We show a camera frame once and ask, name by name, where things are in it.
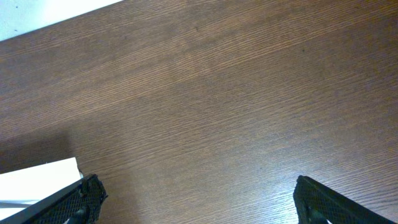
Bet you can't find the white plastic cutlery tray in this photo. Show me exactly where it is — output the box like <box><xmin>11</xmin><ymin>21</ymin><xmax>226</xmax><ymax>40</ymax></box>
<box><xmin>1</xmin><ymin>157</ymin><xmax>83</xmax><ymax>220</ymax></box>

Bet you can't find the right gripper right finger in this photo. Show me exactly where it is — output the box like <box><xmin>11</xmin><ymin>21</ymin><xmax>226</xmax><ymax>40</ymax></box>
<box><xmin>293</xmin><ymin>175</ymin><xmax>396</xmax><ymax>224</ymax></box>

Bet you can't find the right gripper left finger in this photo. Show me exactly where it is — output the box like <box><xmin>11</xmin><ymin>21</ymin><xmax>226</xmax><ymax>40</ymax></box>
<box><xmin>0</xmin><ymin>174</ymin><xmax>109</xmax><ymax>224</ymax></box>

